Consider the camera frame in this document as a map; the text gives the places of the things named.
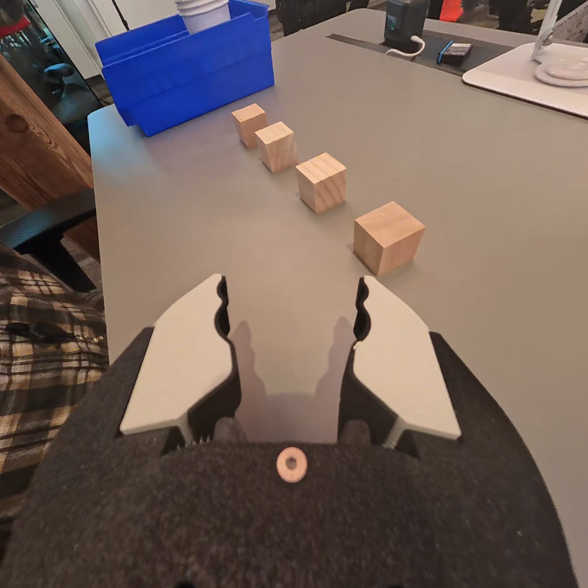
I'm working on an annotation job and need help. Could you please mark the small black battery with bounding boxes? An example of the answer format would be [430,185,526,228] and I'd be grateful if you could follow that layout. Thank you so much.
[436,40,473,65]

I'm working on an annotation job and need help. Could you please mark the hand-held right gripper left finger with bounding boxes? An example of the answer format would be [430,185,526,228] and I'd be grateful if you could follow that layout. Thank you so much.
[119,274,242,437]

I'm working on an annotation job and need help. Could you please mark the black round clip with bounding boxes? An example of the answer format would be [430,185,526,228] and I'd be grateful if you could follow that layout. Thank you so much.
[6,321,104,344]

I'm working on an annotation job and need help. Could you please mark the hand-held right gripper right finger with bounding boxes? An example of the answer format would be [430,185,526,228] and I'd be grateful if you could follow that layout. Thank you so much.
[338,276,462,448]

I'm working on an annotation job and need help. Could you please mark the wooden cube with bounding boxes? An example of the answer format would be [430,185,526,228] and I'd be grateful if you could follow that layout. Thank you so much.
[295,152,348,215]
[353,201,426,277]
[254,121,295,174]
[232,103,268,149]

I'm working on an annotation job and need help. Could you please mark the black office chair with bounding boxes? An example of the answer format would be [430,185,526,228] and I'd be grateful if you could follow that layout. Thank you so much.
[0,201,98,293]

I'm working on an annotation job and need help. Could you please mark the wooden pillar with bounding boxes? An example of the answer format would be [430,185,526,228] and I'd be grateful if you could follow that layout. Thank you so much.
[0,54,100,263]

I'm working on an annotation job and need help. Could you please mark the black charger box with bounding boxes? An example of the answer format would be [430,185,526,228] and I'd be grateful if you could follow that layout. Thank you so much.
[383,0,431,50]

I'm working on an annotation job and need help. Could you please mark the blue plastic bin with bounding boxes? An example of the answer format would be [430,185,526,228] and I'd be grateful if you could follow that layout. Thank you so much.
[95,0,275,138]

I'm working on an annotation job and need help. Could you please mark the black table cable channel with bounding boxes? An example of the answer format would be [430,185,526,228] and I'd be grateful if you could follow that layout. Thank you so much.
[325,31,516,80]

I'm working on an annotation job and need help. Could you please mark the white document stand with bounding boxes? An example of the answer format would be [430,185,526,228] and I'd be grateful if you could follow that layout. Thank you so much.
[462,0,588,120]

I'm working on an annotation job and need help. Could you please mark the white cable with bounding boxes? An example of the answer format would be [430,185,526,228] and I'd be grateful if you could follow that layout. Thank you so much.
[385,35,426,59]

